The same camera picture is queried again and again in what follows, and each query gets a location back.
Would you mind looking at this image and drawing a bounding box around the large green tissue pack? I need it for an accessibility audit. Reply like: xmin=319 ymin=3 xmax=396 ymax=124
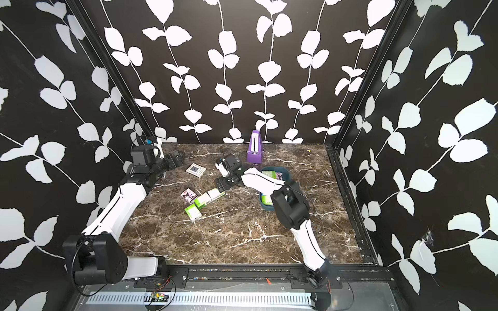
xmin=207 ymin=188 xmax=226 ymax=201

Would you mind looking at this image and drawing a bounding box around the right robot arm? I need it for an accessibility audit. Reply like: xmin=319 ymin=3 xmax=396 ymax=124
xmin=215 ymin=154 xmax=331 ymax=288

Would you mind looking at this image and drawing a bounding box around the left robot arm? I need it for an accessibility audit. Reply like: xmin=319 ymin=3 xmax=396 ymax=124
xmin=63 ymin=145 xmax=185 ymax=289

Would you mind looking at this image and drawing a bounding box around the playing card box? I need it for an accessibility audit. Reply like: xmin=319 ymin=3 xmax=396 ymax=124
xmin=186 ymin=163 xmax=206 ymax=178

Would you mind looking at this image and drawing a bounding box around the teal plastic storage box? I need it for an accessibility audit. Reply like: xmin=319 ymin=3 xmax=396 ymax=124
xmin=259 ymin=167 xmax=291 ymax=212

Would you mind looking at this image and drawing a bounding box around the pink Kuromi tissue pack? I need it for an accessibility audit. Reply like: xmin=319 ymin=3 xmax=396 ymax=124
xmin=181 ymin=189 xmax=198 ymax=205

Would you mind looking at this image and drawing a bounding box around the purple metronome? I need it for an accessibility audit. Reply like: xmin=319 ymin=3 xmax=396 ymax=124
xmin=246 ymin=130 xmax=263 ymax=164

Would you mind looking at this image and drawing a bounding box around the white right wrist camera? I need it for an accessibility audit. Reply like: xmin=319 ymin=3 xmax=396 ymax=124
xmin=215 ymin=163 xmax=230 ymax=178

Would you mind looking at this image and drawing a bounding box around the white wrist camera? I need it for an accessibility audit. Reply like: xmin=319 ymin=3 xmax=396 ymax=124
xmin=145 ymin=136 xmax=165 ymax=161
xmin=215 ymin=163 xmax=230 ymax=178

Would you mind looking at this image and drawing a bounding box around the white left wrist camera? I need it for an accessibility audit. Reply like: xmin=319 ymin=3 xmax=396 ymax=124
xmin=145 ymin=136 xmax=165 ymax=161

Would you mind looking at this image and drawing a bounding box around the black front rail base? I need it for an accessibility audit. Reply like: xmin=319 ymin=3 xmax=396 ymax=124
xmin=68 ymin=264 xmax=409 ymax=310

